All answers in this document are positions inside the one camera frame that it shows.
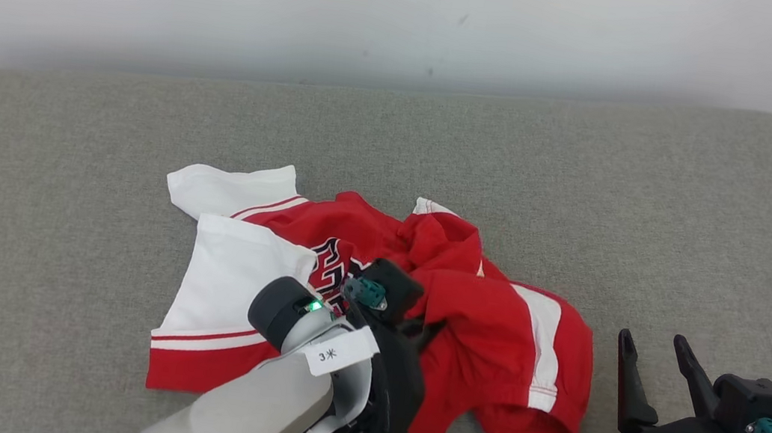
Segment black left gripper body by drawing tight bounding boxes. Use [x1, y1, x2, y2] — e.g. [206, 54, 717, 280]
[329, 302, 437, 433]

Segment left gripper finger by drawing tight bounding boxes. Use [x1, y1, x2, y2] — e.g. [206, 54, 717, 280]
[405, 316, 447, 355]

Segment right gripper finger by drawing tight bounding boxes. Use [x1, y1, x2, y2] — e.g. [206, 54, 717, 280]
[605, 328, 672, 433]
[663, 334, 729, 424]

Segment red shorts with white stripes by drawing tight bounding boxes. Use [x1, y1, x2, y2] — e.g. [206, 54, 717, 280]
[371, 195, 613, 433]

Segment red and white jersey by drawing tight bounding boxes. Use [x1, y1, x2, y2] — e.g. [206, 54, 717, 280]
[138, 149, 451, 427]

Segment white paper tag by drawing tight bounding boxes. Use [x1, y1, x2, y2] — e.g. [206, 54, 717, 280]
[298, 317, 382, 385]

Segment grey fabric sofa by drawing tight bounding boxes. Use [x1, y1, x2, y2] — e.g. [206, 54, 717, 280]
[0, 4, 772, 433]

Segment teal left camera connector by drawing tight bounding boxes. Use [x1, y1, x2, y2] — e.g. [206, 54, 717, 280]
[341, 277, 391, 313]

